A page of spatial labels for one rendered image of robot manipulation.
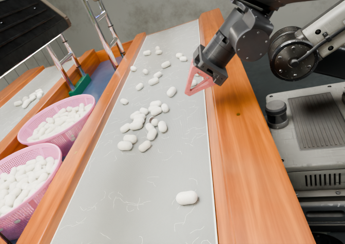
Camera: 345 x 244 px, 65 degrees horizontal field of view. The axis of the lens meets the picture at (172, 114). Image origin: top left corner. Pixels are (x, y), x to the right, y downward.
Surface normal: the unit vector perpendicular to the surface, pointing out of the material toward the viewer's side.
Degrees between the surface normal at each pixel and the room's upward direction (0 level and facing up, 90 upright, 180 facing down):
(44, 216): 0
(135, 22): 90
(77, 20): 90
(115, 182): 0
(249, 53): 95
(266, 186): 0
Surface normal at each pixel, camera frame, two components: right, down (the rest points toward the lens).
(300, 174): -0.22, 0.58
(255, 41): 0.04, 0.59
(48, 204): -0.32, -0.81
